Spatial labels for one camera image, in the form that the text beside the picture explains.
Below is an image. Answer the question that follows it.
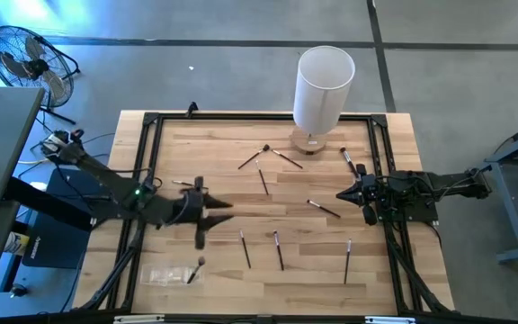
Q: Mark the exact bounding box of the black computer case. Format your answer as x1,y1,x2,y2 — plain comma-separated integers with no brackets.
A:
22,168,94,270

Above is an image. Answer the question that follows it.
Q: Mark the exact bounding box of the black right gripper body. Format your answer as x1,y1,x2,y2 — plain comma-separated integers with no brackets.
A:
355,163,380,227

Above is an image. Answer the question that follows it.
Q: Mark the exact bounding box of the grey fluffy head makeup brush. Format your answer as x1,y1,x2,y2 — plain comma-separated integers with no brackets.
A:
186,256,207,285

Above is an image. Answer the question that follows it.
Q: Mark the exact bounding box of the white shade wooden base lamp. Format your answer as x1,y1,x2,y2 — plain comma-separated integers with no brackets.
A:
289,44,357,157

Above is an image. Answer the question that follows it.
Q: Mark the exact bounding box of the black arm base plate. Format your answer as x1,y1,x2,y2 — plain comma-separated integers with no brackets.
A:
90,186,156,221
378,170,440,224

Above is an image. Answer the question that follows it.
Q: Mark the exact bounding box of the clear plastic bag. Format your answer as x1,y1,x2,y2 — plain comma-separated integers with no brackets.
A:
139,263,204,288

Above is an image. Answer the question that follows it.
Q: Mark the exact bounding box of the white metal bracket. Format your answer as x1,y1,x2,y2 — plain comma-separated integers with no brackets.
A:
113,314,165,324
365,316,416,324

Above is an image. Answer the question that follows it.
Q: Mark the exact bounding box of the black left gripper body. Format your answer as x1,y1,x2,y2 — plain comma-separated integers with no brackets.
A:
171,175,209,251

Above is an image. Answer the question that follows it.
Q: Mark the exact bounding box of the black caster wheel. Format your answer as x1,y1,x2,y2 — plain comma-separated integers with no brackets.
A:
9,283,30,299

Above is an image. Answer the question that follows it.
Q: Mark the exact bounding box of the grey metal cart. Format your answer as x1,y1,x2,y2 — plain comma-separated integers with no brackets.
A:
483,114,518,265

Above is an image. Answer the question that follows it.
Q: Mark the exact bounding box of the black floor cable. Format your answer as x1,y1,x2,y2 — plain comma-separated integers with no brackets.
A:
33,115,116,148

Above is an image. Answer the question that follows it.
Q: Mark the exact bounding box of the black aluminium table frame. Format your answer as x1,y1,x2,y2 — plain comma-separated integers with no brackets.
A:
72,111,456,316

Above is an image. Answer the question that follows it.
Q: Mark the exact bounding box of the silver ferrule makeup brush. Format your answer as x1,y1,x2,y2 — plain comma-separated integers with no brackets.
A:
171,179,210,190

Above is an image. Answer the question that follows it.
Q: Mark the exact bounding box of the black head makeup brush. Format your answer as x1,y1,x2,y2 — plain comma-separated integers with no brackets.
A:
237,143,271,171

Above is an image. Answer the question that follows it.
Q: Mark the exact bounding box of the thick maroon head makeup brush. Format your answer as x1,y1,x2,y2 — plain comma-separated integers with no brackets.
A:
339,146,360,178

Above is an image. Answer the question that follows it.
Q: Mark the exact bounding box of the black floor fan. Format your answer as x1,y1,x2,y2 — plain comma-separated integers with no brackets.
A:
0,24,82,126

